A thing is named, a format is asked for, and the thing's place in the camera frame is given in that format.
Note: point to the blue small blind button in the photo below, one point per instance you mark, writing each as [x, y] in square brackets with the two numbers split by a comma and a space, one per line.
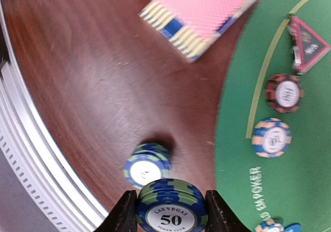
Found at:
[296, 227]

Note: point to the red-backed card deck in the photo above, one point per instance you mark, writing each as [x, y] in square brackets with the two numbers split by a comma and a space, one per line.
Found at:
[192, 26]

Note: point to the round green poker mat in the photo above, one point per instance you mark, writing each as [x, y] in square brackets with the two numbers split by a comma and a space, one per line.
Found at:
[295, 187]

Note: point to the brown chip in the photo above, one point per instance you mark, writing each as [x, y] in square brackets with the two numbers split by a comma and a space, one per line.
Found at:
[283, 93]

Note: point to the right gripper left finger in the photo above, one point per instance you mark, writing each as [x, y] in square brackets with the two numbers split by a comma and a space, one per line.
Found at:
[122, 218]

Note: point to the triangular black red dealer button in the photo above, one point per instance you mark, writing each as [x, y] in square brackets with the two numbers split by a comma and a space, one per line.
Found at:
[308, 46]

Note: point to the blue green chip stack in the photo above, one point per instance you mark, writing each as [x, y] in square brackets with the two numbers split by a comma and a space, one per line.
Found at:
[148, 162]

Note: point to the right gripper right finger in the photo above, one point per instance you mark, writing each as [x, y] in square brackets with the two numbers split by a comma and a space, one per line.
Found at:
[220, 217]

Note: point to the aluminium front rail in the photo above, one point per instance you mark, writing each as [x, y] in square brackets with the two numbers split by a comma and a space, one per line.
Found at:
[36, 159]

